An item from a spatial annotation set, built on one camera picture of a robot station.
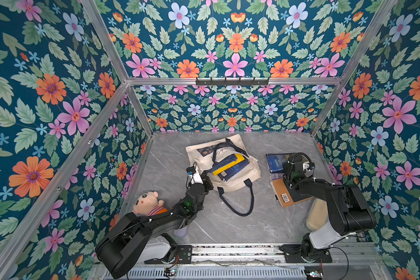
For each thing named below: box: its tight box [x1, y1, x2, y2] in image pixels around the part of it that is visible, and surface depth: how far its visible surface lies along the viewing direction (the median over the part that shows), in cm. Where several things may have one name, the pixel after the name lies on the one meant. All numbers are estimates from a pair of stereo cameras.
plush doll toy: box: [132, 190, 168, 217], surface depth 83 cm
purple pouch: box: [173, 225, 189, 238], surface depth 80 cm
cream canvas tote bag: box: [185, 134, 262, 217], surface depth 96 cm
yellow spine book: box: [208, 154, 250, 182], surface depth 100 cm
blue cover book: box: [266, 153, 287, 174], surface depth 101 cm
